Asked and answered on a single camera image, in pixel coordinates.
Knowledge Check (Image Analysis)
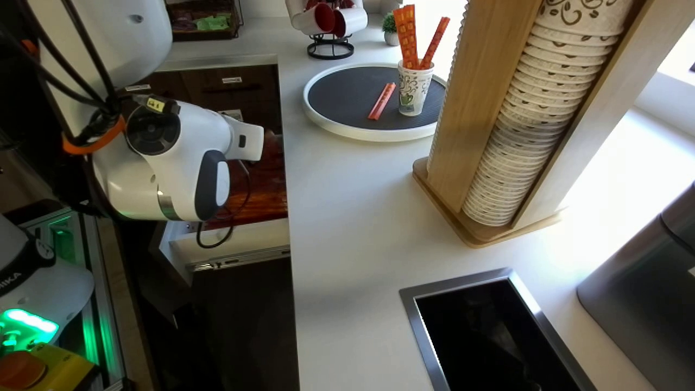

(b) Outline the orange stop button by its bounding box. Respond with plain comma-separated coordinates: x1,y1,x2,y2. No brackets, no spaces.
0,353,51,391

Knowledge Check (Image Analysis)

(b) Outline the black wire mug stand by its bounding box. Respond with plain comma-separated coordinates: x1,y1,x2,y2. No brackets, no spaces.
304,32,357,62

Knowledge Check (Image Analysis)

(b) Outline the round white-rimmed grey tray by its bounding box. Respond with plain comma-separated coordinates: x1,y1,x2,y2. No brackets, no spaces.
299,63,447,144

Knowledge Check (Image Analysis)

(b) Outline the metal framed equipment cart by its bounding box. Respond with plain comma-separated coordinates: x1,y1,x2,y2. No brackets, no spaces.
18,199,159,391

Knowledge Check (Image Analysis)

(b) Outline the steel-framed black counter opening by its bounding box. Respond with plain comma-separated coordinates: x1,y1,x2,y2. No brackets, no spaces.
398,267,598,391

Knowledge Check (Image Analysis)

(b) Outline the stack of paper cups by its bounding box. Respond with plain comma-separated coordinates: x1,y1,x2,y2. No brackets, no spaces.
460,0,638,230

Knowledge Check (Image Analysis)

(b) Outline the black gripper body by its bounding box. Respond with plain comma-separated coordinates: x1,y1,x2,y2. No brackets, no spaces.
228,160,256,192

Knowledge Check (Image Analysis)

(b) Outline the yellow emergency stop box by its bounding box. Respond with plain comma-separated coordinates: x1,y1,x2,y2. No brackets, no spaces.
0,344,97,391

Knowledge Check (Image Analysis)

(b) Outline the orange stick pack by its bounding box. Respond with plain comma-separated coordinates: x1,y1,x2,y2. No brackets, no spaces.
390,3,422,72
365,81,399,124
420,15,452,72

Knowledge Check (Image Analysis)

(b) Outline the grey metal appliance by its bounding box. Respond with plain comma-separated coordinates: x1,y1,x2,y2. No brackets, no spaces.
575,183,695,391

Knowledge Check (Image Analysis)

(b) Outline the small green plant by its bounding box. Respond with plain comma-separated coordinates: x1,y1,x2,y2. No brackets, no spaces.
380,11,399,49

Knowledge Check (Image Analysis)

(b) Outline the white mug red inside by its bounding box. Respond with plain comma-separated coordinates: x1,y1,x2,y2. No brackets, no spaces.
306,0,370,40

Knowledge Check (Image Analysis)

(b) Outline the orange cable sleeve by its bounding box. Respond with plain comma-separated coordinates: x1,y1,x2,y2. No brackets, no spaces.
61,114,131,160

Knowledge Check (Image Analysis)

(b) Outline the white device with green light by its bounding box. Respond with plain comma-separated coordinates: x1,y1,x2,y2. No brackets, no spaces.
0,214,96,350

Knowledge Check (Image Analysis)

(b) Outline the wooden cup dispenser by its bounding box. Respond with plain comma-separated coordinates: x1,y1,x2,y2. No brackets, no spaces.
410,0,695,248

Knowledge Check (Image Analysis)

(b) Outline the dark box with green item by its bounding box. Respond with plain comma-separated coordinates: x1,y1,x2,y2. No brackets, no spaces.
162,0,243,41

